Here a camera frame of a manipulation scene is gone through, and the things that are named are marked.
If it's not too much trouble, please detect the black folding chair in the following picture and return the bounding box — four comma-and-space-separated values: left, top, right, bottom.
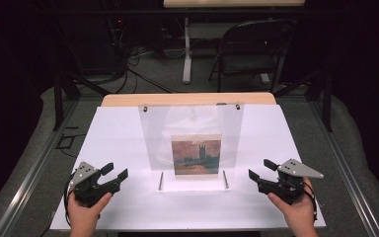
208, 19, 297, 94

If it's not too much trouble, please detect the black metal strut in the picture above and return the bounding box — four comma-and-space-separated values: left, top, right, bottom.
272, 69, 334, 133
52, 69, 112, 132

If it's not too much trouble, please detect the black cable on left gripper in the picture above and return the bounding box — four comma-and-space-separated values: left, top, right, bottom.
63, 170, 77, 228

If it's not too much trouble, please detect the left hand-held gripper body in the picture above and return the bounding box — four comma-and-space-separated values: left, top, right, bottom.
69, 161, 122, 208

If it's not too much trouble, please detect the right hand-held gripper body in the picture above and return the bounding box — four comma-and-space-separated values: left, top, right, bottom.
257, 158, 325, 205

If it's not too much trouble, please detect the aluminium rail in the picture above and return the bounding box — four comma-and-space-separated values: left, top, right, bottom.
309, 100, 379, 237
0, 100, 80, 237

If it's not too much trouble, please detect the bundle of black floor cables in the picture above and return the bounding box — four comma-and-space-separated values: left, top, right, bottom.
88, 16, 179, 95

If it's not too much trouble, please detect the person's right hand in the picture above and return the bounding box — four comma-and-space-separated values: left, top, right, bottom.
266, 177, 317, 231

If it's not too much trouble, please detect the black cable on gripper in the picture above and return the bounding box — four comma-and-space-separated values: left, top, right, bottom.
63, 170, 77, 228
303, 181, 319, 222

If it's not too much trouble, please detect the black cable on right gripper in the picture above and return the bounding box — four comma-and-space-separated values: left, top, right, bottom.
303, 181, 319, 222

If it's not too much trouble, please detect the wooden table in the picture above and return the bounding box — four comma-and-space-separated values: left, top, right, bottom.
101, 92, 277, 108

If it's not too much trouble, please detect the clear acrylic photo frame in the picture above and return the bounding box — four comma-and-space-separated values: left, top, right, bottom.
137, 103, 246, 193

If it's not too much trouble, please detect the painting print card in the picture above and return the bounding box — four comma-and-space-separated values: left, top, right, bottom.
171, 133, 223, 181

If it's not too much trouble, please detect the white board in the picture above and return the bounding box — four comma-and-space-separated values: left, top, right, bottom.
49, 104, 328, 231

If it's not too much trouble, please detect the person's left hand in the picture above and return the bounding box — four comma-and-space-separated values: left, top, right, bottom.
66, 191, 114, 230

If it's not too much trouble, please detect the wooden desk with white legs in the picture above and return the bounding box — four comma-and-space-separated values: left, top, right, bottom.
163, 0, 305, 85

